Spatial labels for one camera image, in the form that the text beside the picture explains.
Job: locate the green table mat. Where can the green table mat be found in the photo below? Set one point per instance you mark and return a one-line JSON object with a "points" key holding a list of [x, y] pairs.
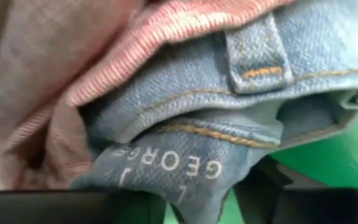
{"points": [[337, 155]]}

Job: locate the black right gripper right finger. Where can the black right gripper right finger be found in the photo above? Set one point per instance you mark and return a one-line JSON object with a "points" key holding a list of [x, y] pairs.
{"points": [[306, 205]]}

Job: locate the light blue jeans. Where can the light blue jeans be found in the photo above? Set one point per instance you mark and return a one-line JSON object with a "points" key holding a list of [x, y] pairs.
{"points": [[228, 109]]}

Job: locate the pink garment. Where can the pink garment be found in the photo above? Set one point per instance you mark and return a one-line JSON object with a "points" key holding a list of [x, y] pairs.
{"points": [[73, 62]]}

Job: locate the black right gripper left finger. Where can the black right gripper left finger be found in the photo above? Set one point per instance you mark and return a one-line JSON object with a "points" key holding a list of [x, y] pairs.
{"points": [[57, 208]]}

